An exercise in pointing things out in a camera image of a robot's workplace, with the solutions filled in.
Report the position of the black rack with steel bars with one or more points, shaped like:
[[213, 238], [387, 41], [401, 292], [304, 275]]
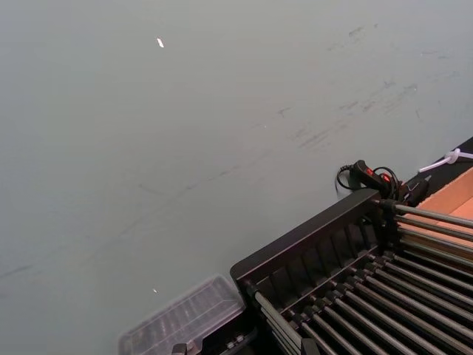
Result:
[[332, 266]]

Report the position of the clear plastic case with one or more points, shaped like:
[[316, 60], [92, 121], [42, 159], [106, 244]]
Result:
[[184, 314]]

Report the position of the shallow brown cardboard tray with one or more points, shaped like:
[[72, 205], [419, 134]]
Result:
[[449, 197]]

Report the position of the pale grey-green wall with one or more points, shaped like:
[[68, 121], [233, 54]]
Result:
[[155, 140]]

